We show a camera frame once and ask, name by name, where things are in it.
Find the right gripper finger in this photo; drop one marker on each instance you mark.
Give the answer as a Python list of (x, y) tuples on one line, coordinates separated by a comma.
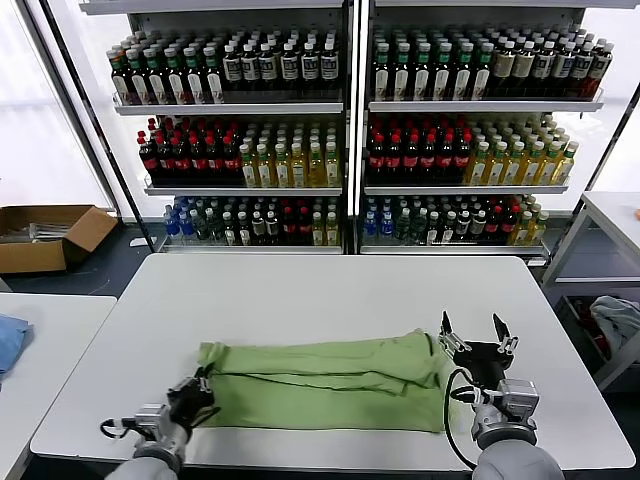
[(507, 342), (452, 342)]

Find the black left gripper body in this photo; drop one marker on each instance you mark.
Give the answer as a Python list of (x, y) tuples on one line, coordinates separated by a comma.
[(187, 402)]

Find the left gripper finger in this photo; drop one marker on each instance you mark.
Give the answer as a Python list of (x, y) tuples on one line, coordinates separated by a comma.
[(207, 387), (196, 382)]

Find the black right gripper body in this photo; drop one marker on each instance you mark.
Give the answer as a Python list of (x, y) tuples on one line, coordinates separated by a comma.
[(485, 360)]

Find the light green t-shirt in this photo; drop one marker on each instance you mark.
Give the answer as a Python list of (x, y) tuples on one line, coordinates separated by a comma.
[(325, 390)]

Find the red fabric item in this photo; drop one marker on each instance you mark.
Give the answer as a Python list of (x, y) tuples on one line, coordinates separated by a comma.
[(601, 344)]

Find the small dark bottle white cap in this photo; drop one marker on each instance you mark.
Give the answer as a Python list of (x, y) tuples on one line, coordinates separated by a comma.
[(242, 230), (256, 230), (227, 231), (434, 231), (479, 229), (449, 230), (464, 229), (271, 230)]

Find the yellow juice bottle white cap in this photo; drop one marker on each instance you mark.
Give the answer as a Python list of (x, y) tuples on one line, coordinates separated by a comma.
[(480, 167), (567, 167), (533, 167), (540, 230), (497, 167), (298, 169), (317, 231), (315, 169), (523, 231), (331, 231), (551, 167), (281, 170), (515, 167), (264, 170), (248, 170), (331, 169)]

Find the grey white cloth pile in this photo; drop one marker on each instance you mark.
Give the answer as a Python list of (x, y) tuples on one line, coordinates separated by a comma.
[(620, 320)]

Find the cola bottle red cap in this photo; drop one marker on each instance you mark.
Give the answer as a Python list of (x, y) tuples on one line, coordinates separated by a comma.
[(495, 227), (214, 160), (147, 160), (445, 160), (394, 160), (377, 160), (411, 160), (230, 160), (164, 160), (198, 160), (303, 227), (428, 160), (510, 227), (181, 160), (462, 160), (288, 227)]

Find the green tinted water bottle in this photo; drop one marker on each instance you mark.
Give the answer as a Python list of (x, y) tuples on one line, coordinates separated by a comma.
[(214, 226), (420, 227), (404, 227)]

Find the blue water bottle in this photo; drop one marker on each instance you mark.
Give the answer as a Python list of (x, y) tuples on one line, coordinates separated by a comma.
[(372, 226), (186, 225), (171, 225), (388, 226)]

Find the white side table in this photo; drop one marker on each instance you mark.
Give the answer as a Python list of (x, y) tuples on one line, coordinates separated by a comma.
[(50, 350)]

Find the white paper scrap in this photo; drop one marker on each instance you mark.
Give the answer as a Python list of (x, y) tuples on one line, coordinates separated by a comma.
[(138, 242)]

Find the grey side table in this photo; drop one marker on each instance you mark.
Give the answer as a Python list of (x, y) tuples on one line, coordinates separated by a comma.
[(600, 200)]

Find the blue folded cloth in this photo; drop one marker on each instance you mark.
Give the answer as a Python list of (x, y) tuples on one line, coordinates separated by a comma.
[(12, 340)]

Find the brown cardboard box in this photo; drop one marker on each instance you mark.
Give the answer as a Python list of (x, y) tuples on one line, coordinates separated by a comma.
[(48, 257)]

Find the metal parts bundle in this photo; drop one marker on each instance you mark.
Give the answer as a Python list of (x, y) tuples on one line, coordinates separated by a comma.
[(43, 232)]

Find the grey metal shelf unit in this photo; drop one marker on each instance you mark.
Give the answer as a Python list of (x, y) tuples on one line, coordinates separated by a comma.
[(223, 109), (475, 106)]

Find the dark bottle beige label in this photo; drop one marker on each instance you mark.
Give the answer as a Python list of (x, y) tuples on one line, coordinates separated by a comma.
[(505, 70), (524, 69)]

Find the dark bottle blue white label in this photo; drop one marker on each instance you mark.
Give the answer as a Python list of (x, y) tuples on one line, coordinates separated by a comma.
[(268, 67), (564, 69), (308, 66), (288, 66), (328, 66), (231, 67), (249, 67), (583, 69), (544, 69)]

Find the reddish tea bottle white cap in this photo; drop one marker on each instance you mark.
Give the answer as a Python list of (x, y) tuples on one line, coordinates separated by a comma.
[(601, 69)]

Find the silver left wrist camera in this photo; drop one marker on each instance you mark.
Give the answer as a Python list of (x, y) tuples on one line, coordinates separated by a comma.
[(150, 417)]

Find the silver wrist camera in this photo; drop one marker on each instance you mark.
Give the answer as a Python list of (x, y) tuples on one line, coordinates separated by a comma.
[(520, 397), (150, 417)]

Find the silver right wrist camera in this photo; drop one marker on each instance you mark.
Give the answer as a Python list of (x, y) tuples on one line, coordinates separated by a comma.
[(520, 397)]

